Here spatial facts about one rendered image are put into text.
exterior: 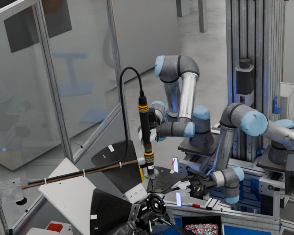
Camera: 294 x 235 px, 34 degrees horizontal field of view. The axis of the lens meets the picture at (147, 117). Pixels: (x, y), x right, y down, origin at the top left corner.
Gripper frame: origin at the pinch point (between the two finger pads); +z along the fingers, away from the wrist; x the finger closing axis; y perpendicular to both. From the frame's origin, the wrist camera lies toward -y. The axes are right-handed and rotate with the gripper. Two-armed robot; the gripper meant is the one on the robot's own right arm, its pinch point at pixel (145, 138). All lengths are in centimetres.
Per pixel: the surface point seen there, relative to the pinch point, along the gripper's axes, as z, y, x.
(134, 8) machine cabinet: -413, 56, 94
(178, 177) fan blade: -21.0, 35.5, -9.6
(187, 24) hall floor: -633, 149, 54
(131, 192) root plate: 4.2, 26.7, 8.5
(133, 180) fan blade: 0.8, 22.4, 7.8
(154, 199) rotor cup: 6.9, 28.4, -2.3
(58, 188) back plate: 9.5, 21.4, 41.4
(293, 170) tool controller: -20, 30, -65
